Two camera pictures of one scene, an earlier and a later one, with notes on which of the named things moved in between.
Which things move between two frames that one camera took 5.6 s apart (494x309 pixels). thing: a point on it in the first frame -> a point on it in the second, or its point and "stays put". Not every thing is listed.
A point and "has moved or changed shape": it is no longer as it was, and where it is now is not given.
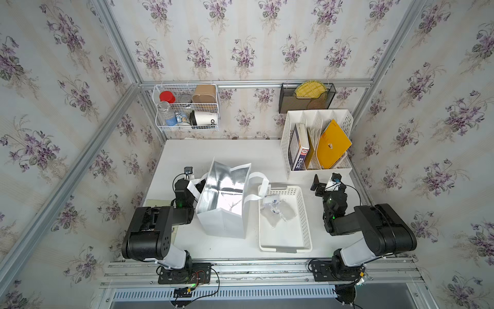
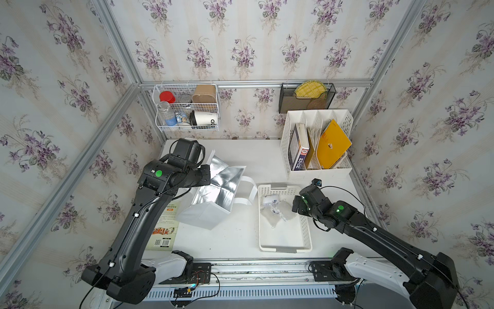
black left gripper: [199, 187] -> [207, 176]
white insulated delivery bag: [222, 192] has moved or changed shape
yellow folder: [332, 143] stays put
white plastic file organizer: [317, 143] stays put
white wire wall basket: [186, 107] stays put
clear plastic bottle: [166, 115] stays put
